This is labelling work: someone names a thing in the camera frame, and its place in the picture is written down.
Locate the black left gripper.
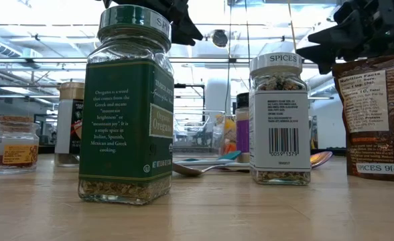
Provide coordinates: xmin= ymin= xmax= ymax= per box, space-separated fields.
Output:
xmin=102 ymin=0 xmax=204 ymax=47

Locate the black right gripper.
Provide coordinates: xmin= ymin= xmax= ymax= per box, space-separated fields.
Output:
xmin=296 ymin=0 xmax=394 ymax=75

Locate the brown spice pouch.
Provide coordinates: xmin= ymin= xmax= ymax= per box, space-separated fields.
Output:
xmin=331 ymin=53 xmax=394 ymax=183

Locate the white lid spice jar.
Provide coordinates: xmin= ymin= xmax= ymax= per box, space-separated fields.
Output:
xmin=249 ymin=52 xmax=312 ymax=186

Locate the green oregano spice jar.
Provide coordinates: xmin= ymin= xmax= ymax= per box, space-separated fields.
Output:
xmin=78 ymin=5 xmax=175 ymax=206

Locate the purple iridescent spoon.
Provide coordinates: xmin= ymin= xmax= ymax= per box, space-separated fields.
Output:
xmin=222 ymin=151 xmax=334 ymax=173

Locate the yellow ramen pack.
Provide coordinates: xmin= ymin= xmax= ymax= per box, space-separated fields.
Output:
xmin=216 ymin=114 xmax=237 ymax=143

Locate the orange chicken ramen pack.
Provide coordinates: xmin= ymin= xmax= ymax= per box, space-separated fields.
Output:
xmin=220 ymin=142 xmax=237 ymax=156

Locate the silver spoon blue handle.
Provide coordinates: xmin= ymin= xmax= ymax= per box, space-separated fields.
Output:
xmin=172 ymin=161 xmax=251 ymax=177

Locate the tan lid spice jar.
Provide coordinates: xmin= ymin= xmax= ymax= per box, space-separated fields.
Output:
xmin=54 ymin=81 xmax=86 ymax=167

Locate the small cork lid jar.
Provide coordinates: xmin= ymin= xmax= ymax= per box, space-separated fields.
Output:
xmin=0 ymin=115 xmax=40 ymax=176

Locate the teal spoon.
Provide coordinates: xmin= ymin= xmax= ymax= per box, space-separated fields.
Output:
xmin=175 ymin=150 xmax=243 ymax=165

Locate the black ceiling cable reel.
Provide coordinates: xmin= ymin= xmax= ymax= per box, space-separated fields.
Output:
xmin=211 ymin=29 xmax=229 ymax=48

